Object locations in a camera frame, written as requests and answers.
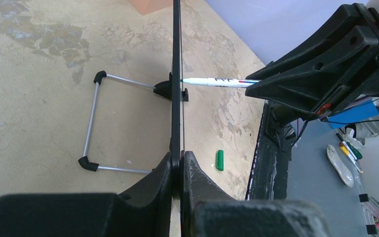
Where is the white whiteboard black frame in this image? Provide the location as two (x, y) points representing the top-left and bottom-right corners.
(78, 0), (188, 237)

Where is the green marker cap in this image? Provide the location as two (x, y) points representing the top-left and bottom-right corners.
(215, 150), (224, 171)

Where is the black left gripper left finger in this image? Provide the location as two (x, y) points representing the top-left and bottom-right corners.
(0, 154), (172, 237)

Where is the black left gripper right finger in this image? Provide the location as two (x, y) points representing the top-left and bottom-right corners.
(180, 151), (330, 237)

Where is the green whiteboard marker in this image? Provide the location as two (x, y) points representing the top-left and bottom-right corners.
(182, 78), (259, 88)

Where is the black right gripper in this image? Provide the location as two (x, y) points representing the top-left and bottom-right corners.
(245, 2), (379, 114)

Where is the grey shoe insole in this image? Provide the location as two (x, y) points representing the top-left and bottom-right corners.
(326, 145), (354, 188)

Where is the peach plastic file organizer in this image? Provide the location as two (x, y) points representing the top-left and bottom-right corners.
(128, 0), (177, 15)

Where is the screwdriver set on floor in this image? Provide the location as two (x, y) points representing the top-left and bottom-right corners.
(336, 133), (363, 174)

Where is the blue box under table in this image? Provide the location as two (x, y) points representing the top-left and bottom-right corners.
(327, 102), (379, 129)

